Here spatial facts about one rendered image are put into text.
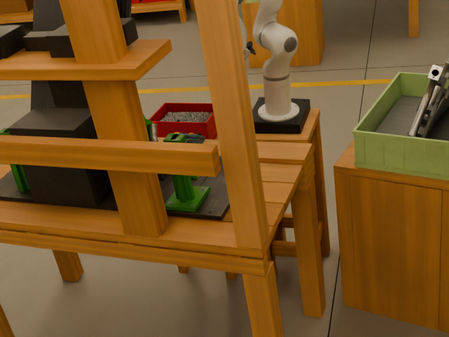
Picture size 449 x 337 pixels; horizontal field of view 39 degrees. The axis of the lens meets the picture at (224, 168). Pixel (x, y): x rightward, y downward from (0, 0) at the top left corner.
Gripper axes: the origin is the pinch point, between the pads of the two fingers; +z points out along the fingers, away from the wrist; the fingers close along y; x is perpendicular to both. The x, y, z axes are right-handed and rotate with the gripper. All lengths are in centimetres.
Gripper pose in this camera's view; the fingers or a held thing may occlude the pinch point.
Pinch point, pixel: (246, 59)
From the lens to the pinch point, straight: 283.8
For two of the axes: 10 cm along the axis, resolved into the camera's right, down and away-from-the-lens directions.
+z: 4.8, 0.4, 8.8
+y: 6.3, -7.1, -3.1
